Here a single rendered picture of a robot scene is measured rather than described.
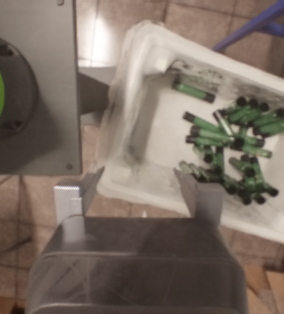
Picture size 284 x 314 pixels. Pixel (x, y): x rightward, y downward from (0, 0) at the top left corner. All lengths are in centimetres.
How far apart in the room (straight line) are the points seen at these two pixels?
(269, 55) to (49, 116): 125
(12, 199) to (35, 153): 121
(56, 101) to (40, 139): 6
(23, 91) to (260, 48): 125
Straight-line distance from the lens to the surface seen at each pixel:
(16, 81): 34
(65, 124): 36
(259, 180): 84
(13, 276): 189
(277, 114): 82
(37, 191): 149
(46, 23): 37
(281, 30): 98
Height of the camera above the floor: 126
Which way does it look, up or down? 76 degrees down
